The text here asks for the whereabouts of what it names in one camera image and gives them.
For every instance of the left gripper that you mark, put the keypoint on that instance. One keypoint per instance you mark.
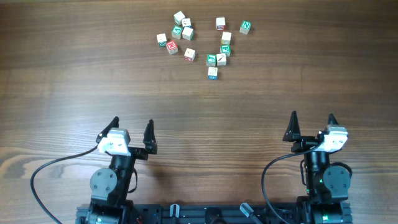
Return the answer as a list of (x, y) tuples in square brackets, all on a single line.
[(134, 151)]

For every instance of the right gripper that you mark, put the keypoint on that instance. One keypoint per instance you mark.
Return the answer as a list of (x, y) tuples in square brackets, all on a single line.
[(293, 132)]

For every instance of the ice cream picture block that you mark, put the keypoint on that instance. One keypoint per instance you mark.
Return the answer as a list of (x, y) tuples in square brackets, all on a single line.
[(189, 55)]

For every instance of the blue sided wooden block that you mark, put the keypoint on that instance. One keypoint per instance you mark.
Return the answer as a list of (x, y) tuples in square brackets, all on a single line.
[(212, 73)]

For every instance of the hammer picture wooden block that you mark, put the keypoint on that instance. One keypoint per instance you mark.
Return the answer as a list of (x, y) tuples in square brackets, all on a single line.
[(221, 59)]

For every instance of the green letter F block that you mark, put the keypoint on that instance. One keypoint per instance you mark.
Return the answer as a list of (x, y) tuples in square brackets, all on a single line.
[(225, 49)]

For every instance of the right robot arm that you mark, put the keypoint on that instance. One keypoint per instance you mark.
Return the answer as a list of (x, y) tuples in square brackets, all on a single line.
[(327, 183)]

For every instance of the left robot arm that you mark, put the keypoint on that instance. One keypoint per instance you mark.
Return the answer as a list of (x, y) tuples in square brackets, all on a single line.
[(110, 186)]

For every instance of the red letter M block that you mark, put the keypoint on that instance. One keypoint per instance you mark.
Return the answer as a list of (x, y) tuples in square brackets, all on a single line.
[(172, 47)]

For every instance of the green sided left block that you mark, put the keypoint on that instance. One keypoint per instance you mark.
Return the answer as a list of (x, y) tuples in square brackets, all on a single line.
[(162, 40)]

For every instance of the green letter J block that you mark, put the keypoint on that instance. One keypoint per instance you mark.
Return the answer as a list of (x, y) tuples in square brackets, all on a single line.
[(211, 60)]

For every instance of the green letter A block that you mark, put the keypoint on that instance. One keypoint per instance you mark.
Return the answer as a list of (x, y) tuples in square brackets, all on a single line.
[(177, 32)]

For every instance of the plain top wooden block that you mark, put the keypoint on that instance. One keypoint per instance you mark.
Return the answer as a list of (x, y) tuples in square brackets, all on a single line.
[(187, 33)]

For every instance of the green letter N block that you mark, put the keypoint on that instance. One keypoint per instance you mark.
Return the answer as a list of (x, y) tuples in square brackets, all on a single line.
[(245, 27)]

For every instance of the small picture wooden block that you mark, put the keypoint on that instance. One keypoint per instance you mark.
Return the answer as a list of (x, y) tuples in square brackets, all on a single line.
[(186, 22)]

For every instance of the yellow sided wooden block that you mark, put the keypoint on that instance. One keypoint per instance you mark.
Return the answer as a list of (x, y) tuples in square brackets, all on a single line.
[(226, 38)]

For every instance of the teal sided wooden block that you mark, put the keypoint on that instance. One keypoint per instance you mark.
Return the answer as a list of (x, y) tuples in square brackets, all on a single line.
[(178, 17)]

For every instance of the red sided top block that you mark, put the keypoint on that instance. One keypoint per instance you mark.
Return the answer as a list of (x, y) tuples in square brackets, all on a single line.
[(220, 23)]

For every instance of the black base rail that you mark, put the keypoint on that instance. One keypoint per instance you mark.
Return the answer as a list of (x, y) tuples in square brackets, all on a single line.
[(203, 214)]

